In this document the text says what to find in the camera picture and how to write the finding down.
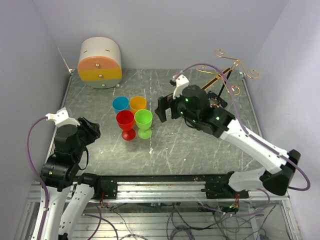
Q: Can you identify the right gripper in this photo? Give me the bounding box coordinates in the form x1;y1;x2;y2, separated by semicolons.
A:
155;91;201;125

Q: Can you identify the green wine glass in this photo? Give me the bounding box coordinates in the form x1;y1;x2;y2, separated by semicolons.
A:
134;109;153;140

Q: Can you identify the orange wine glass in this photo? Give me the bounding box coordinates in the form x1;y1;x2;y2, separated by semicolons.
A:
129;96;147;115

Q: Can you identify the red wine glass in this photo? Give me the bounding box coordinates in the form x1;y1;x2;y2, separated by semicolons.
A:
116;110;136;141

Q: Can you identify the blue wine glass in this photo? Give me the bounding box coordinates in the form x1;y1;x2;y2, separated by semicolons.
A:
112;96;130;114

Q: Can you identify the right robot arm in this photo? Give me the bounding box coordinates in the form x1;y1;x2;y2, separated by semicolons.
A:
155;85;301;198

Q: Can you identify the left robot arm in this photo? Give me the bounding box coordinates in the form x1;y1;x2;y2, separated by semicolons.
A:
32;117;102;240

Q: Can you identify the gold wine glass rack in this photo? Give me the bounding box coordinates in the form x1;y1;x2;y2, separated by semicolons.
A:
195;49;260;108

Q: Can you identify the round three-drawer cabinet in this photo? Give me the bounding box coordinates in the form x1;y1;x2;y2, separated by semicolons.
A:
77;37;123;89

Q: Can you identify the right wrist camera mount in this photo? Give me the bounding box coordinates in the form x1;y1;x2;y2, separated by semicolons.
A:
170;74;189;100

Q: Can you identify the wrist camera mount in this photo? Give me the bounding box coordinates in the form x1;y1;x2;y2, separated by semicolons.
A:
45;107;80;128
170;74;189;100

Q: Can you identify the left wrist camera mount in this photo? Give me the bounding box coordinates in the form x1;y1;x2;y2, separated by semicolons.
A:
45;107;80;128

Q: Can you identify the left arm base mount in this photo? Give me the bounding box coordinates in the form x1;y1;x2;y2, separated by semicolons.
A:
76;173;118;200

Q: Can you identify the aluminium rail frame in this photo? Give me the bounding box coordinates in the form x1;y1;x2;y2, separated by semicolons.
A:
14;179;301;240

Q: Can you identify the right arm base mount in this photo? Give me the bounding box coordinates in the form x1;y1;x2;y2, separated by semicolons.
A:
201;171;249;199

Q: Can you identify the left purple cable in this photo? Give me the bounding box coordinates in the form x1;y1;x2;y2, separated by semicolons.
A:
25;117;51;240

